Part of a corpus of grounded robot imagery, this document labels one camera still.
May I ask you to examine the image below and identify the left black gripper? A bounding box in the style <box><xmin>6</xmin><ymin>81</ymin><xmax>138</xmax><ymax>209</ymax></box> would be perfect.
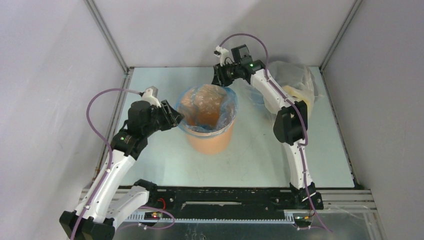
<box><xmin>142</xmin><ymin>100</ymin><xmax>185</xmax><ymax>137</ymax></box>

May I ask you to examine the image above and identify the blue plastic trash bag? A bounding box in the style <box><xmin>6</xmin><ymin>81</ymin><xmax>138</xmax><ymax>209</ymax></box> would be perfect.
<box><xmin>175</xmin><ymin>84</ymin><xmax>238</xmax><ymax>137</ymax></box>

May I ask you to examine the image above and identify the orange plastic trash bin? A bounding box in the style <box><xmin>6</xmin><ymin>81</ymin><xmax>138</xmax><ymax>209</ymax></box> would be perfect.
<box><xmin>175</xmin><ymin>84</ymin><xmax>239</xmax><ymax>155</ymax></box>

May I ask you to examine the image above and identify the translucent white plastic bag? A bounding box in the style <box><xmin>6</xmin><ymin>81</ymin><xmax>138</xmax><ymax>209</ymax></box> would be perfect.
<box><xmin>242</xmin><ymin>60</ymin><xmax>321</xmax><ymax>126</ymax></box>

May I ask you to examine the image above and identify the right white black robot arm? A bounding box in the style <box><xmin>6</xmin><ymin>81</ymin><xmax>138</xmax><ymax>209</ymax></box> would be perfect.
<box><xmin>212</xmin><ymin>44</ymin><xmax>324</xmax><ymax>211</ymax></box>

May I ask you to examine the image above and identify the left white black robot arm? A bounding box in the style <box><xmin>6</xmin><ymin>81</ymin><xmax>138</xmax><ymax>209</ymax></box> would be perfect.
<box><xmin>59</xmin><ymin>100</ymin><xmax>184</xmax><ymax>240</ymax></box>

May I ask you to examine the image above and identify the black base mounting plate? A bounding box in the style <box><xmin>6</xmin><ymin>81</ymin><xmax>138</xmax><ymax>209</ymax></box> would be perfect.
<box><xmin>147</xmin><ymin>186</ymin><xmax>324</xmax><ymax>221</ymax></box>

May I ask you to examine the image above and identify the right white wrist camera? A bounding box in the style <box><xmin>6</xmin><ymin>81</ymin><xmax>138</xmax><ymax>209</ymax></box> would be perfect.
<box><xmin>213</xmin><ymin>45</ymin><xmax>230</xmax><ymax>66</ymax></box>

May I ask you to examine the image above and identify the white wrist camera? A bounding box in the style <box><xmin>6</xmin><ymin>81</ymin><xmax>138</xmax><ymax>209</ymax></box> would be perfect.
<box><xmin>213</xmin><ymin>45</ymin><xmax>230</xmax><ymax>66</ymax></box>
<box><xmin>141</xmin><ymin>86</ymin><xmax>162</xmax><ymax>108</ymax></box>

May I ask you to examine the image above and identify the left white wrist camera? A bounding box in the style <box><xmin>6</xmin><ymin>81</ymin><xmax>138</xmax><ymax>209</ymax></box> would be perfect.
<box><xmin>141</xmin><ymin>86</ymin><xmax>162</xmax><ymax>108</ymax></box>

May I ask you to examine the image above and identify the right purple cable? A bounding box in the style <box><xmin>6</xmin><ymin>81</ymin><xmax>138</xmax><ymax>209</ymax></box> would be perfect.
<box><xmin>218</xmin><ymin>33</ymin><xmax>332</xmax><ymax>233</ymax></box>

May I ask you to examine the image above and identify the purple cable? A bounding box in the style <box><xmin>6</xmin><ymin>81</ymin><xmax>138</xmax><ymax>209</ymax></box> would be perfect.
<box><xmin>70</xmin><ymin>88</ymin><xmax>176</xmax><ymax>240</ymax></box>
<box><xmin>218</xmin><ymin>33</ymin><xmax>332</xmax><ymax>233</ymax></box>

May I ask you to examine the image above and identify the left aluminium corner post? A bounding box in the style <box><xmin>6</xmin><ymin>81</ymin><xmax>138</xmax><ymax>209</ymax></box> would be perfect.
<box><xmin>84</xmin><ymin>0</ymin><xmax>130</xmax><ymax>74</ymax></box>

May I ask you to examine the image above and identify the aluminium corner post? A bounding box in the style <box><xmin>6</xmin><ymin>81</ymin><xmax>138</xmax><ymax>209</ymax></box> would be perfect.
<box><xmin>319</xmin><ymin>0</ymin><xmax>363</xmax><ymax>72</ymax></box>
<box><xmin>84</xmin><ymin>0</ymin><xmax>130</xmax><ymax>74</ymax></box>

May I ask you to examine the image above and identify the left side aluminium rail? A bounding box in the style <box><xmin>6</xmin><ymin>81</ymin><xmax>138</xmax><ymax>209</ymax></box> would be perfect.
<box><xmin>91</xmin><ymin>67</ymin><xmax>135</xmax><ymax>184</ymax></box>

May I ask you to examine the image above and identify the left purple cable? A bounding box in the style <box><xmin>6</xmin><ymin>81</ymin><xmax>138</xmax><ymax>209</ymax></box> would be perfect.
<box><xmin>70</xmin><ymin>88</ymin><xmax>176</xmax><ymax>240</ymax></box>

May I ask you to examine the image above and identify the right aluminium corner post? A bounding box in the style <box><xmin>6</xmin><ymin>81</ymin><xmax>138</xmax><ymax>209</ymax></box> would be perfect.
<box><xmin>319</xmin><ymin>0</ymin><xmax>363</xmax><ymax>72</ymax></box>

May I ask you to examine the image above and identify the aluminium frame rail front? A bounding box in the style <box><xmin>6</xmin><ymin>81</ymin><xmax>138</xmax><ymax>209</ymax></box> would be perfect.
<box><xmin>76</xmin><ymin>188</ymin><xmax>379</xmax><ymax>226</ymax></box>

